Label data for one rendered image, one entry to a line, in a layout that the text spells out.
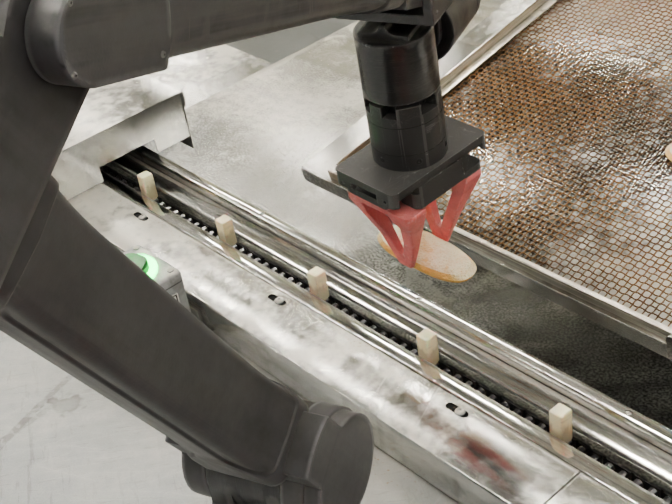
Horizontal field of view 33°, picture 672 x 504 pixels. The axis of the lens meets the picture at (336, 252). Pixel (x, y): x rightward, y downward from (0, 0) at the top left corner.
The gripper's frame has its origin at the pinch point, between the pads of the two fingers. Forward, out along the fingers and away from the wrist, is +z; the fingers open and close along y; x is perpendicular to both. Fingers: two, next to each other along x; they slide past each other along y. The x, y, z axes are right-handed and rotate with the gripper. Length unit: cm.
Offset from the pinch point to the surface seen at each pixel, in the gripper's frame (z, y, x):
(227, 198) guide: 9.0, -1.1, -30.4
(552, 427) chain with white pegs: 8.7, 3.0, 15.1
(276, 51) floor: 105, -130, -201
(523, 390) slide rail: 9.4, 0.9, 10.4
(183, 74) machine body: 15, -20, -66
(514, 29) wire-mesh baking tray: 2.8, -35.1, -20.4
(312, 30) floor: 105, -145, -203
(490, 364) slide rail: 9.5, 0.2, 6.4
